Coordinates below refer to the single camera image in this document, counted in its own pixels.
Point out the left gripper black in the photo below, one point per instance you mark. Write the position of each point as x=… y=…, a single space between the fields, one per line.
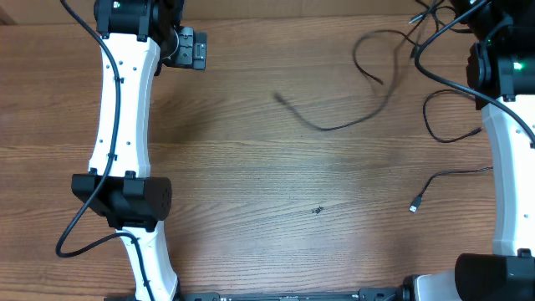
x=193 y=55

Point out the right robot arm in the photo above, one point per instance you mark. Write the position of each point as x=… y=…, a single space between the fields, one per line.
x=500 y=76

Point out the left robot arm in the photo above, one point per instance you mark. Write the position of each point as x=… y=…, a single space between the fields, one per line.
x=136 y=38

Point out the small black debris piece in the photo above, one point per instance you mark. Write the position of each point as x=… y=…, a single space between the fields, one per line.
x=317 y=210

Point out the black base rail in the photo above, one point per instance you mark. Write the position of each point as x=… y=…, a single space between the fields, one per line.
x=288 y=297

